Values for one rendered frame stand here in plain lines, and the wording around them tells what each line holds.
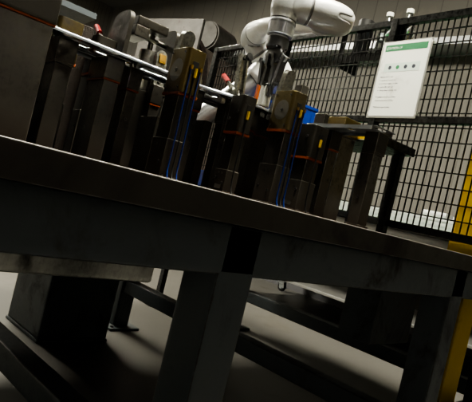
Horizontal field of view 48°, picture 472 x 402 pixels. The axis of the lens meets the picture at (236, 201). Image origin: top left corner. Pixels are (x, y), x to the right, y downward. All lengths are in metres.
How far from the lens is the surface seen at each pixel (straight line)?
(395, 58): 2.20
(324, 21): 1.87
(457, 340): 1.90
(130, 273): 1.01
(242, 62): 1.94
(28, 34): 1.23
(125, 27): 1.72
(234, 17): 6.76
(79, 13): 1.80
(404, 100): 2.10
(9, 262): 0.90
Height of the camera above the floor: 0.69
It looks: level
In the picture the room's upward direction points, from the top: 14 degrees clockwise
